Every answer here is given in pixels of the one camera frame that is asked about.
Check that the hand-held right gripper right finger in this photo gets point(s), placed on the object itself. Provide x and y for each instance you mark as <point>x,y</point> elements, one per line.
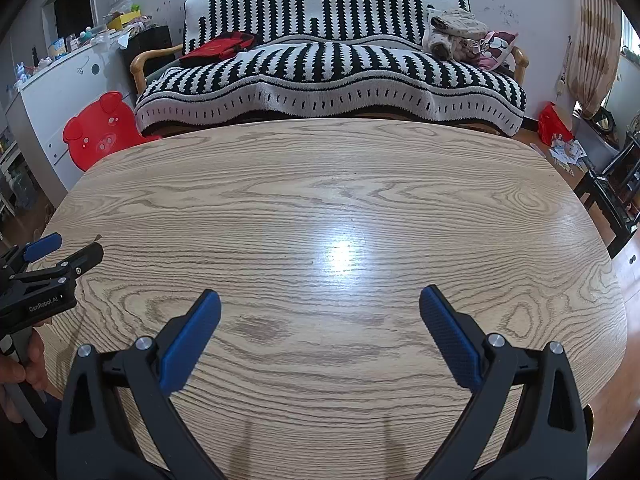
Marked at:
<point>450,340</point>

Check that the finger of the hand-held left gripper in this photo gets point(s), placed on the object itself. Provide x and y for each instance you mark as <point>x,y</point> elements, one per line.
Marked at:
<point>42,247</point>
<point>80,260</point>

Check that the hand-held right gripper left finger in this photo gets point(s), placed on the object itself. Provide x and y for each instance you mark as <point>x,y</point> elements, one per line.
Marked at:
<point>190,342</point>

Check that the person's left hand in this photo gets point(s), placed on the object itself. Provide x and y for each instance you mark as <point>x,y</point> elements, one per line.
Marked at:
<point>10,375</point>

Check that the red pig-shaped chair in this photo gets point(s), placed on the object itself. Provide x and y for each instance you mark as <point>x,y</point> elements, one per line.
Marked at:
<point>100,130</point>

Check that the white cabinet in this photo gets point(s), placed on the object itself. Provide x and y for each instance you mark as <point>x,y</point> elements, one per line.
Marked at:
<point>55,100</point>

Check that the cluster of small containers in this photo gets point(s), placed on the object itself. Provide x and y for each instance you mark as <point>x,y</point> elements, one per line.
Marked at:
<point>70,42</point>

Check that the wooden sofa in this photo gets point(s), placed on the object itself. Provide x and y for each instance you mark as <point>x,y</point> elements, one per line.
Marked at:
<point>142,60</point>

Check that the scattered paper cards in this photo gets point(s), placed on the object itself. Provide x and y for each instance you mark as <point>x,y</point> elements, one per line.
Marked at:
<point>565,152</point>

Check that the black cabinet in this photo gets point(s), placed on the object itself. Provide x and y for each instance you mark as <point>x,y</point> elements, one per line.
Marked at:
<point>150,45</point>

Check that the black side table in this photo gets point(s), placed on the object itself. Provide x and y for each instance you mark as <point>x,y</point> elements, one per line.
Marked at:
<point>615,185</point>

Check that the red plastic bag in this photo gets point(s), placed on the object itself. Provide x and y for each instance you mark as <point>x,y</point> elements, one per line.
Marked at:
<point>552,122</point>

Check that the yellow box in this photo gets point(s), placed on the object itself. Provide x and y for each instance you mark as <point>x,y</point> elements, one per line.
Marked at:
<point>122,20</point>

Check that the red cushion on sofa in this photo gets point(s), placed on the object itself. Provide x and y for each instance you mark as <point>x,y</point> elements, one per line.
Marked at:
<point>220,49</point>

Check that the pink cartoon pillow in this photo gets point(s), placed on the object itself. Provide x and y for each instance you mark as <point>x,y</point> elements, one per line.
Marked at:
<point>495,50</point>

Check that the beige folded clothes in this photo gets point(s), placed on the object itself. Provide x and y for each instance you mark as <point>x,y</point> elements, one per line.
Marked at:
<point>455,27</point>

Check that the orange patterned curtain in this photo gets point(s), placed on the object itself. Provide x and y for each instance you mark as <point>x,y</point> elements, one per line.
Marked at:
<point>595,35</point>

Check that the window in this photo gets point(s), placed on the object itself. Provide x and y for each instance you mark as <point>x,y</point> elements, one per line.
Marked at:
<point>631,35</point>

